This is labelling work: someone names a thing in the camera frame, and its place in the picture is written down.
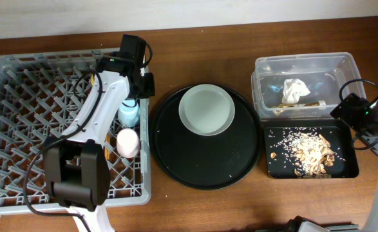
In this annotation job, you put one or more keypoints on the black rectangular tray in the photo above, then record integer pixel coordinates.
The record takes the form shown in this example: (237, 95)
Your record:
(341, 136)

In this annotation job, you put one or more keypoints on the clear plastic bin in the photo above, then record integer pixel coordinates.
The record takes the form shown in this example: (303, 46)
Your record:
(323, 73)

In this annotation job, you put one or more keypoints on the grey dishwasher rack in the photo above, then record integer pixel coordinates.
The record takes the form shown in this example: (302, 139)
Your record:
(40, 96)

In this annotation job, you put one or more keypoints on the food scraps and rice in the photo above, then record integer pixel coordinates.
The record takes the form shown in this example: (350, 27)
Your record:
(301, 152)

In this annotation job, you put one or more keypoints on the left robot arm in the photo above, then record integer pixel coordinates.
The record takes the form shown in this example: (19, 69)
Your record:
(76, 171)

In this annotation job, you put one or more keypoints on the yellow bowl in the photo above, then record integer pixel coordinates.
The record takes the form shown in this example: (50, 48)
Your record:
(92, 80)

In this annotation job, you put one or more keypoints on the blue cup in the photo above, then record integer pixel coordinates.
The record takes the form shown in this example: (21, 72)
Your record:
(129, 113)

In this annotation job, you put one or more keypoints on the white tissue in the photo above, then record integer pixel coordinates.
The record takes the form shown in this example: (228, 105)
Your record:
(293, 89)

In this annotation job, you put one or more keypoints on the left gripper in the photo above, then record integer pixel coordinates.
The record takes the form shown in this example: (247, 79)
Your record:
(147, 87)

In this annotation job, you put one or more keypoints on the pink cup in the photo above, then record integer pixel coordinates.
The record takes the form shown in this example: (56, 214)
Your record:
(128, 143)

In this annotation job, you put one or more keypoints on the round black tray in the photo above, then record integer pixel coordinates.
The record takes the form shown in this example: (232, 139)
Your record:
(205, 162)

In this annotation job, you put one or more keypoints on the gold snack wrapper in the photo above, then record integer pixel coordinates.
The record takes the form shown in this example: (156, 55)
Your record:
(281, 107)

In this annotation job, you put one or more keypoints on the light grey plate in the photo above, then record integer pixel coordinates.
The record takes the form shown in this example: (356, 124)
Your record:
(206, 109)

